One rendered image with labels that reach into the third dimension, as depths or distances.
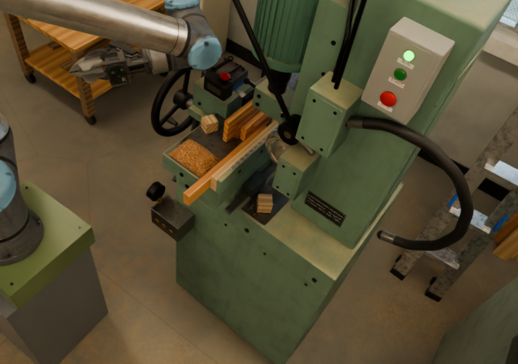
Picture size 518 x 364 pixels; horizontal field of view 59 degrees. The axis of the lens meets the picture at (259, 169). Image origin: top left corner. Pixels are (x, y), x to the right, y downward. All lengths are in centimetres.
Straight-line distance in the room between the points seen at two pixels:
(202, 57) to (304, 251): 58
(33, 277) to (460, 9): 122
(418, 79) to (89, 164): 192
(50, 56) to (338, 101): 214
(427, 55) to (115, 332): 161
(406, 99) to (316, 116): 20
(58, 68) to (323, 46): 195
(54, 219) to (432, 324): 163
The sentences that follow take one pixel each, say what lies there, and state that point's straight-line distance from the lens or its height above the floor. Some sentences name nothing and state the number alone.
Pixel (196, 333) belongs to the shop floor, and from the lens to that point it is 200.
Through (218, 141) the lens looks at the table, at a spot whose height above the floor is 90.
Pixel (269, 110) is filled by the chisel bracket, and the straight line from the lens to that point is 128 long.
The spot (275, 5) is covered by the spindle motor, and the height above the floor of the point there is 136.
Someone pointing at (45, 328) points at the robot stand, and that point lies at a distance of 173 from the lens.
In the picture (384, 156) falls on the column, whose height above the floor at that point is 117.
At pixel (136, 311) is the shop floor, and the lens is 204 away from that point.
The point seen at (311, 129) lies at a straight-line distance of 99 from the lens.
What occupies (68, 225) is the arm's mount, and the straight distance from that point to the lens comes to 151.
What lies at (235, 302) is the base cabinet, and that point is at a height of 25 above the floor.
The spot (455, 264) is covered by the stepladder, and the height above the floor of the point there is 27.
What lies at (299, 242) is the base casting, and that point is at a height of 80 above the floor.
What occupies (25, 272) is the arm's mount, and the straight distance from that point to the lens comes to 146.
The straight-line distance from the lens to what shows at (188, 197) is 117.
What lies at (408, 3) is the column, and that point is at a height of 150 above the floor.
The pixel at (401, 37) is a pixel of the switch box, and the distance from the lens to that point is 83.
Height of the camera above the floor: 189
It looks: 50 degrees down
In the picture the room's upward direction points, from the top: 13 degrees clockwise
